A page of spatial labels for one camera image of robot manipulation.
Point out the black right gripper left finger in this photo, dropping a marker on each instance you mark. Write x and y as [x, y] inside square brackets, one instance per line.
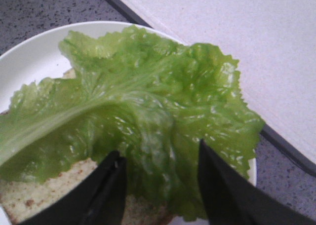
[97, 200]

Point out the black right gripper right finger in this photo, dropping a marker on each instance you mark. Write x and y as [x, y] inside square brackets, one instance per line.
[230, 199]

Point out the green lettuce leaf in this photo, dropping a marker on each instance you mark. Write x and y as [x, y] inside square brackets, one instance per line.
[138, 106]

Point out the thin bottom bread slice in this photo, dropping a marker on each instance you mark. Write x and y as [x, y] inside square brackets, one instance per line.
[53, 136]

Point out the white round plate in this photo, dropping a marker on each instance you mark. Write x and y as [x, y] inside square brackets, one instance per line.
[37, 54]

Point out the white cutting board grey rim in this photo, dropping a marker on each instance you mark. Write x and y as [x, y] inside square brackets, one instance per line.
[275, 43]

